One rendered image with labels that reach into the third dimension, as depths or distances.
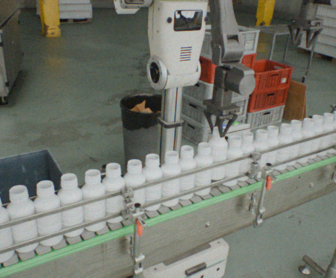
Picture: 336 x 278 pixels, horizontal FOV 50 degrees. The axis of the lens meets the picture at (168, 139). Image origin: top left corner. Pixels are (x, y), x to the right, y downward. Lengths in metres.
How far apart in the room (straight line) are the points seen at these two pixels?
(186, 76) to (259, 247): 1.33
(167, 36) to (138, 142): 1.36
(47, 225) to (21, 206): 0.08
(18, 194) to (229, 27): 0.67
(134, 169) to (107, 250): 0.23
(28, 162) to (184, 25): 0.85
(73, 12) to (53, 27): 1.96
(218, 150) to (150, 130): 1.65
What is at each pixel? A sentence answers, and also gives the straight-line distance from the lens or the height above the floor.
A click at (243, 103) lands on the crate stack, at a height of 0.38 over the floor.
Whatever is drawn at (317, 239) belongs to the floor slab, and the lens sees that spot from 2.75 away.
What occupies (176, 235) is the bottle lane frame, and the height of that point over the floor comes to 0.91.
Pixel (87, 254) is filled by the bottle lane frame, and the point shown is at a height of 0.96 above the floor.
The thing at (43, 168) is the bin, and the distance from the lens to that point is 1.55.
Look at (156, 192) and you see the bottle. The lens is 1.02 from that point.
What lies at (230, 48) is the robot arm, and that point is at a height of 1.45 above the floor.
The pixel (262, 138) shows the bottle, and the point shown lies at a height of 1.15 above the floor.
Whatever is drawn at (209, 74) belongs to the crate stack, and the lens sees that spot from 3.32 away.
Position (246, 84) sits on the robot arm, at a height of 1.37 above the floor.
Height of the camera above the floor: 1.65
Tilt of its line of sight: 26 degrees down
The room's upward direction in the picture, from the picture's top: 4 degrees clockwise
